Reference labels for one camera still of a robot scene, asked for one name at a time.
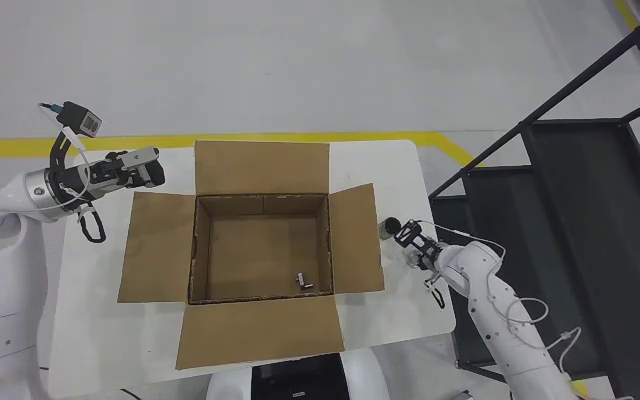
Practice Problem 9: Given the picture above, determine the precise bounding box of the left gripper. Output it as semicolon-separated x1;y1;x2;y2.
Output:
24;146;167;211

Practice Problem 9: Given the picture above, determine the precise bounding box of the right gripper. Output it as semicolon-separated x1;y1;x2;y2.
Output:
403;246;435;271

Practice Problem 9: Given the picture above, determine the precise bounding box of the black cable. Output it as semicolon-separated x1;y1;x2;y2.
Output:
423;277;447;310
76;203;108;245

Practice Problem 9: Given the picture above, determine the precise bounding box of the dark metal cylinder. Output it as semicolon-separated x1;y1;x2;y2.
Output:
377;216;403;242

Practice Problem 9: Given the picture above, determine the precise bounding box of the large brown cardboard carton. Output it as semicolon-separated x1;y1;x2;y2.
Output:
117;139;386;371

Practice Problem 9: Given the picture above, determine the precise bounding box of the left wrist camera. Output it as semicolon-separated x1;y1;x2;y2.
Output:
39;100;104;174

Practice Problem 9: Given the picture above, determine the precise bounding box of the robot body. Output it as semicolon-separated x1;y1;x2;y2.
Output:
206;348;392;400

